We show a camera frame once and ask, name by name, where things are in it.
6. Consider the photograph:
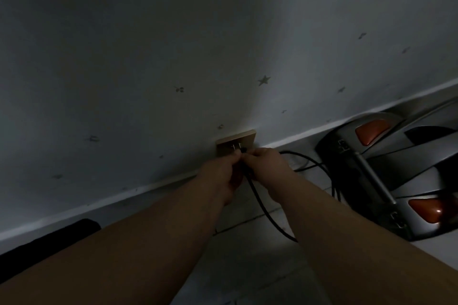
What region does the person's right hand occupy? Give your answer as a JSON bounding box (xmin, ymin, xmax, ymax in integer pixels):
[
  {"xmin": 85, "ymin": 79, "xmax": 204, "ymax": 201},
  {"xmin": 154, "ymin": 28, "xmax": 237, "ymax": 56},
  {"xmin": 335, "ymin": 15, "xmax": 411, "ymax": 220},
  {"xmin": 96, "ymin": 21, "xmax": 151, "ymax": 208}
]
[{"xmin": 240, "ymin": 147, "xmax": 296, "ymax": 204}]

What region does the person's left hand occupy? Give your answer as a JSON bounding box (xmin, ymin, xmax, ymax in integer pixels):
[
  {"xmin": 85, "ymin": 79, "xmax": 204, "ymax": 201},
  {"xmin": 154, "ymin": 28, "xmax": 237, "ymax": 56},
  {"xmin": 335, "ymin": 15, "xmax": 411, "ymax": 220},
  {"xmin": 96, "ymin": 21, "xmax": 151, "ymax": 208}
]
[{"xmin": 196, "ymin": 151, "xmax": 246, "ymax": 207}]

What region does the black power plug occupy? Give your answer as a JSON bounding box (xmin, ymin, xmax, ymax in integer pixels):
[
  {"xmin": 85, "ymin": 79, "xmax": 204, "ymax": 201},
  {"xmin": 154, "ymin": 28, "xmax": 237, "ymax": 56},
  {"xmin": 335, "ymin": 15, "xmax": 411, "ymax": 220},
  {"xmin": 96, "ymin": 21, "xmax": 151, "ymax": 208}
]
[{"xmin": 233, "ymin": 147, "xmax": 251, "ymax": 177}]

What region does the person's right forearm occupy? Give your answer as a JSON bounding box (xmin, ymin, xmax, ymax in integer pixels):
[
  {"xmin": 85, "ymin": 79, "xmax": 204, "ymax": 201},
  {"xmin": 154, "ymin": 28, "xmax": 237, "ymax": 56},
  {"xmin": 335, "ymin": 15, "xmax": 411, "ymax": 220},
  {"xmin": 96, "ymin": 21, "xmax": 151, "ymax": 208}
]
[{"xmin": 265, "ymin": 173, "xmax": 458, "ymax": 305}]

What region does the person's left forearm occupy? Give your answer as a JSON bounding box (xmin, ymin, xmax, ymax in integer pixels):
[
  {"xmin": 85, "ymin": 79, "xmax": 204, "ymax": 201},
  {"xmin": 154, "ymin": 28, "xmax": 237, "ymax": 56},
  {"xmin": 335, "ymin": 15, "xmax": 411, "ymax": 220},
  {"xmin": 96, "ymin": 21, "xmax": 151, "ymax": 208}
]
[{"xmin": 0, "ymin": 177, "xmax": 229, "ymax": 305}]

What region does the grey vacuum cleaner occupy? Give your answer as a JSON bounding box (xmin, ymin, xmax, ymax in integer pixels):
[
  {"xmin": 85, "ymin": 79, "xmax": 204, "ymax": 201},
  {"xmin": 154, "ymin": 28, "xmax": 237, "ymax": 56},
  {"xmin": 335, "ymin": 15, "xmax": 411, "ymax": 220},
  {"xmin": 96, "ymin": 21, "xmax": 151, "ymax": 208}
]
[{"xmin": 315, "ymin": 97, "xmax": 458, "ymax": 242}]

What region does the black mat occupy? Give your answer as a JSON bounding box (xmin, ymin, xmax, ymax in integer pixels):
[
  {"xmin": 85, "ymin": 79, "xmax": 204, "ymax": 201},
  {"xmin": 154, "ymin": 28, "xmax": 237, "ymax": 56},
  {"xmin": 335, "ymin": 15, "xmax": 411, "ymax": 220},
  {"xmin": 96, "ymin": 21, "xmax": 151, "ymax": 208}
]
[{"xmin": 0, "ymin": 219, "xmax": 102, "ymax": 284}]

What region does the beige wall socket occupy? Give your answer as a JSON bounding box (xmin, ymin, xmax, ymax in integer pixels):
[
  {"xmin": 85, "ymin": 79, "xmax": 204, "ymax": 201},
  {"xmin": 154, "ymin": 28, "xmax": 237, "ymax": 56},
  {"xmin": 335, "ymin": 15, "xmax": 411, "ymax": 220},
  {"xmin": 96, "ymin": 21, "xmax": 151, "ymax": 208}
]
[{"xmin": 215, "ymin": 130, "xmax": 257, "ymax": 157}]

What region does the black power cable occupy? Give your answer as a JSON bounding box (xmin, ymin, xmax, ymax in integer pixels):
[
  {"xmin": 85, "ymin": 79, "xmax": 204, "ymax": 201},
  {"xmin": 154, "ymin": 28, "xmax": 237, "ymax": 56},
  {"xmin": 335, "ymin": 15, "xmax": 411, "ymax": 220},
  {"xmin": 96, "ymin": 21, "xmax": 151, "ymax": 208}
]
[{"xmin": 245, "ymin": 150, "xmax": 338, "ymax": 243}]

